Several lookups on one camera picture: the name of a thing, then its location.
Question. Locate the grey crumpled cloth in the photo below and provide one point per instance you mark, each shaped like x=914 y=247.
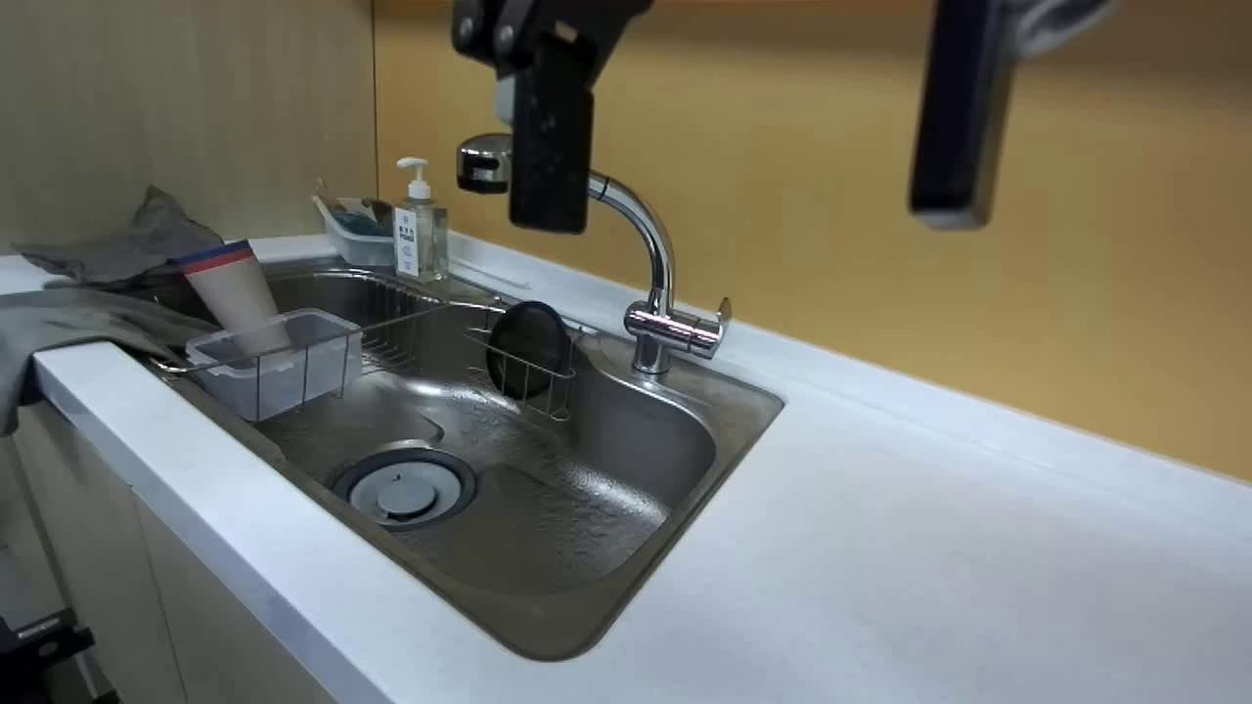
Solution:
x=132 y=239

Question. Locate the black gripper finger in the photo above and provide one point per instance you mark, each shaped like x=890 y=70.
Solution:
x=549 y=142
x=965 y=118

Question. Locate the beige cabinet front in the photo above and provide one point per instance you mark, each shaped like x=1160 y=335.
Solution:
x=132 y=573

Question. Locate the white tube with red band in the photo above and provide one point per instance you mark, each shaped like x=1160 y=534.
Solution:
x=236 y=285

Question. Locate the black floor object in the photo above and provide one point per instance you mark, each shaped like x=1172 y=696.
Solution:
x=40 y=651

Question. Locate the white pump soap bottle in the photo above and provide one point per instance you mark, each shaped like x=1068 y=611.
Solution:
x=415 y=236

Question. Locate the white plastic soap dish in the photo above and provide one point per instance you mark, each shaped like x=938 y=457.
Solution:
x=352 y=236

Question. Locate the clear plastic container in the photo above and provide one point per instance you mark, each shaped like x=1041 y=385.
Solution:
x=281 y=363

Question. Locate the round grey sink drain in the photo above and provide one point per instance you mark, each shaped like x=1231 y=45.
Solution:
x=406 y=488

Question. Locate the chrome gooseneck faucet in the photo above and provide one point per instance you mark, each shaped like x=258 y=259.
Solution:
x=658 y=259

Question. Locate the grey flat cloth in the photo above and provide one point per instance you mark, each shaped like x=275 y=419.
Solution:
x=63 y=327

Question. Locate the black round scrubber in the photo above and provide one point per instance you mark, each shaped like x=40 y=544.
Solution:
x=532 y=345

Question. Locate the stainless steel sink basin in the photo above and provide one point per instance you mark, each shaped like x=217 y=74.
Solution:
x=549 y=522

